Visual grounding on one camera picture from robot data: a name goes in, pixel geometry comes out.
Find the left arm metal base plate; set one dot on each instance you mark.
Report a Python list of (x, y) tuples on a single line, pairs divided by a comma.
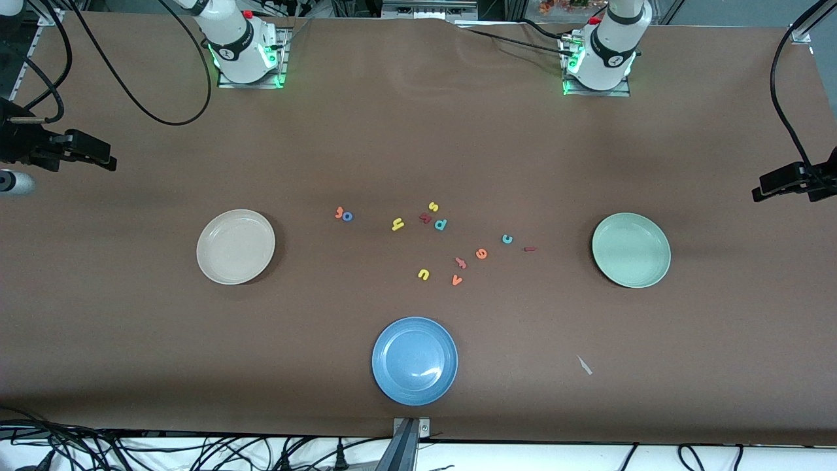
[(595, 93)]

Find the grey power strip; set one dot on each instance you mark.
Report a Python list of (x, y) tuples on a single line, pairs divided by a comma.
[(428, 10)]

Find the blue round plate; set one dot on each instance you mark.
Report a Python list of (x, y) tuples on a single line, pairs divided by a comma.
[(414, 361)]

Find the orange background object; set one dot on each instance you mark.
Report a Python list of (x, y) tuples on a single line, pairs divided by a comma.
[(562, 5)]

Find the beige round plate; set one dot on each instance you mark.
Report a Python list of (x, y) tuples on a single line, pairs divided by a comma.
[(236, 246)]

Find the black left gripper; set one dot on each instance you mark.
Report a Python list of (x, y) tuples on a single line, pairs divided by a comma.
[(825, 181)]

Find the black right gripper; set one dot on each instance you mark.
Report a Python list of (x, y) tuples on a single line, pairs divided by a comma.
[(18, 142)]

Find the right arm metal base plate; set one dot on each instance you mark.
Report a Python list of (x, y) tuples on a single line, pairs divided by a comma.
[(282, 62)]

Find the brown table cover mat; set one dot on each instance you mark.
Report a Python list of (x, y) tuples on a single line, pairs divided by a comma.
[(131, 340)]

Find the green round plate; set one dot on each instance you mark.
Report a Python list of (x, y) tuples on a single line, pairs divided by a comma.
[(631, 250)]

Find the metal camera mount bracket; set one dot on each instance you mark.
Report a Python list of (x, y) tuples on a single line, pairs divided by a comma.
[(424, 428)]

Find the small white paper scrap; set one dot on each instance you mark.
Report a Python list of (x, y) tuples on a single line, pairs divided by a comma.
[(584, 365)]

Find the aluminium frame profile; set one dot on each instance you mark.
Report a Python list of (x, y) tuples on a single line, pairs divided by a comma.
[(49, 18), (801, 33)]

